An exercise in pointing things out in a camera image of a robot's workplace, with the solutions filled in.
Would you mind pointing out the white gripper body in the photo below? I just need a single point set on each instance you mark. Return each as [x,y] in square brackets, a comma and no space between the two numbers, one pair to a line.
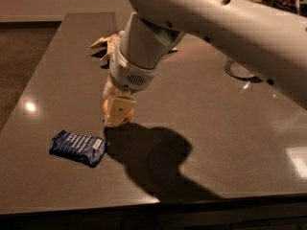
[125,73]

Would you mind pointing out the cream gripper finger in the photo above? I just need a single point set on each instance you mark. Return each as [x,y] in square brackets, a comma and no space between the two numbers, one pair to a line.
[118,110]
[109,90]

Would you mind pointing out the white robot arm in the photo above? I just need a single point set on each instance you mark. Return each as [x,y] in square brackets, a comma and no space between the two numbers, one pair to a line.
[270,43]

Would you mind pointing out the blue rxbar wrapper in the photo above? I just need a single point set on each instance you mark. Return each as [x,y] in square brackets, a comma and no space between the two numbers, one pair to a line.
[86,149]

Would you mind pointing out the brown sea salt chip bag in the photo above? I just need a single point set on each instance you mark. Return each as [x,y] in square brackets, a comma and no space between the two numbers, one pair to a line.
[107,43]

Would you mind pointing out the clear plastic cup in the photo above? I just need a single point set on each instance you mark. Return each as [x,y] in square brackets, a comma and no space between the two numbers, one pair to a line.
[236,70]

